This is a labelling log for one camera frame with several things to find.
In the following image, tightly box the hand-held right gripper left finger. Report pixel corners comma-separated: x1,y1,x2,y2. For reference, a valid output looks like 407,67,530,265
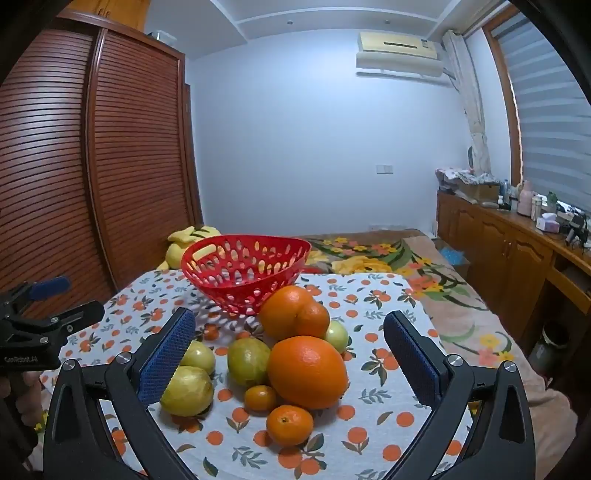
42,307,204,480

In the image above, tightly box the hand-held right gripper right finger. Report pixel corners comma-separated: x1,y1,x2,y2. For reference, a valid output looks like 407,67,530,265
383,310,536,480

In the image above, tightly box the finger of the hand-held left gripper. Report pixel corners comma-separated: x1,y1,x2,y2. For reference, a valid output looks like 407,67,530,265
4,276,72,305
44,300,106,334

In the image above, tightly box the yellow-green passion fruit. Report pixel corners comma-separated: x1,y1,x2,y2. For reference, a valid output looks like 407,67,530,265
227,337,272,387
179,340,217,376
159,366,215,417

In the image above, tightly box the small green passion fruit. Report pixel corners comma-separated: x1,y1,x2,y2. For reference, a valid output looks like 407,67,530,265
324,320,349,354

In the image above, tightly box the red perforated plastic basket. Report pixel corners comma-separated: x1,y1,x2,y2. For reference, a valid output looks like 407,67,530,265
180,234,312,317

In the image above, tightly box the tiny tangerine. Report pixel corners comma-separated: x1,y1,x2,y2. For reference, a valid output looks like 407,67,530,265
243,384,278,413

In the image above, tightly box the large smooth orange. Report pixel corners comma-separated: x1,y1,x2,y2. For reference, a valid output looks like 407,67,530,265
267,335,349,411

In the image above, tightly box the large orange with navel bump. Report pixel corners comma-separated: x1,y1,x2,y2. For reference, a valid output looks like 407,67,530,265
259,285,331,341

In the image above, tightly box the small tangerine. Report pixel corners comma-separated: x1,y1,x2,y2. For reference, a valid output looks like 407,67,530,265
266,405,315,447

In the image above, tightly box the person's left hand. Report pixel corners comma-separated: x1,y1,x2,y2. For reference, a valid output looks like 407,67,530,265
18,371,49,421

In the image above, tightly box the orange-print white tablecloth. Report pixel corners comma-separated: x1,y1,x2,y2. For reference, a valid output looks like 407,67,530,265
39,270,476,480

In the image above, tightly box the yellow plush toy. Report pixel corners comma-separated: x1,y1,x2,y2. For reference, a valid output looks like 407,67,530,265
154,225,222,271

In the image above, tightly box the box with blue contents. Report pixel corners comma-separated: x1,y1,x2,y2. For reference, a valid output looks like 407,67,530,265
436,240,472,278

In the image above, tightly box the metal trash bin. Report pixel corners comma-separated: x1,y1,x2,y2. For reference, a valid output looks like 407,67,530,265
529,320,571,365

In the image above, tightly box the wooden louvered wardrobe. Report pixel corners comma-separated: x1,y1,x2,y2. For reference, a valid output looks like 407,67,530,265
0,9,206,319

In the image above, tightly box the wooden sideboard cabinet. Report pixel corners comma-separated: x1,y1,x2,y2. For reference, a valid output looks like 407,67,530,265
436,191,591,333

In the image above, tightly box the cardboard box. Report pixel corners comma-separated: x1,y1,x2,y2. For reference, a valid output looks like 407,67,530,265
455,182,502,201

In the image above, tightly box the floral cloth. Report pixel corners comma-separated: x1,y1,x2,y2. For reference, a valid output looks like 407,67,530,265
436,167,497,190

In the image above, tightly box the pink kettle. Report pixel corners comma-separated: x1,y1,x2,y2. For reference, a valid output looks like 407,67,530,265
517,181,536,217

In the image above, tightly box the black device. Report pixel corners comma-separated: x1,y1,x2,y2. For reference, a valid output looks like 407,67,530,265
566,215,591,245

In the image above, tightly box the beige curtain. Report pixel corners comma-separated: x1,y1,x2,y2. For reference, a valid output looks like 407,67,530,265
442,30,492,174

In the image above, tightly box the grey striped window blind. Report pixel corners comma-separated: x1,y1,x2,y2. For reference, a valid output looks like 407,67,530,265
492,9,591,213

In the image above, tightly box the wooden window frame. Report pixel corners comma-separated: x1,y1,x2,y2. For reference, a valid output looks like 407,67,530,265
480,25,525,185

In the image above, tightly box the wall air conditioner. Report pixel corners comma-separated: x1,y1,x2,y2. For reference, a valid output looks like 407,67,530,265
355,31,444,79

